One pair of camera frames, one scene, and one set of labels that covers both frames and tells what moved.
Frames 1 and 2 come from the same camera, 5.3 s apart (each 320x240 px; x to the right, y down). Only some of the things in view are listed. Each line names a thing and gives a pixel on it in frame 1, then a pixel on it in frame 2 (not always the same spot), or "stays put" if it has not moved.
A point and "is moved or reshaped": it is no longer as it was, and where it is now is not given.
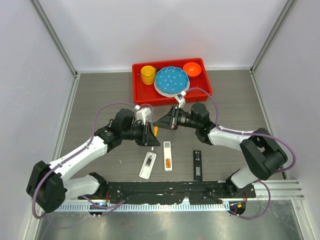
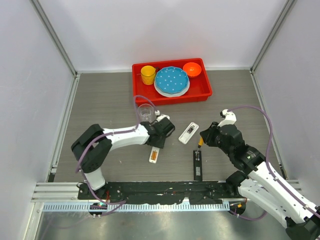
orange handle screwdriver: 156,129 is moved or reshaped
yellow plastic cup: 148,73 stays put
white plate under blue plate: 168,95 stays put
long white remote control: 167,156 -> 154,155
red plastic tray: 159,82 stays put
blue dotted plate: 171,80 stays put
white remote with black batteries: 147,166 -> 188,132
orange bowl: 192,69 stays put
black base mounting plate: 170,193 stays put
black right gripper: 170,120 -> 208,135
